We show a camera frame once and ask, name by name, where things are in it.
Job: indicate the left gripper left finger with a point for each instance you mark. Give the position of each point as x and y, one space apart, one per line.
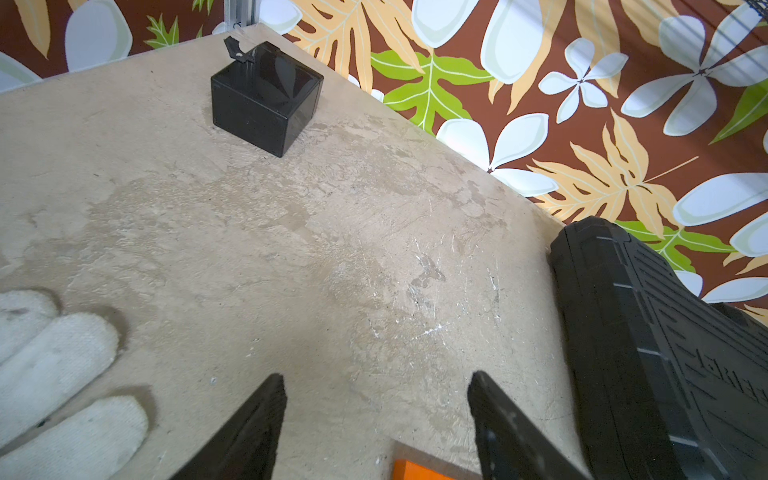
245 447

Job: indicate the orange block top left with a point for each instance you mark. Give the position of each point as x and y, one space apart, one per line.
407 470

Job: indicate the black plastic tool case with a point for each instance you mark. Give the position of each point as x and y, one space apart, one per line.
667 386

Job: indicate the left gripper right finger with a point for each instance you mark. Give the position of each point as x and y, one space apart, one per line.
509 445

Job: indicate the small black box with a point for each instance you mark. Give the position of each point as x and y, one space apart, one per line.
264 97

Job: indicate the white cloth glove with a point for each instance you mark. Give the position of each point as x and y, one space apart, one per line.
46 359

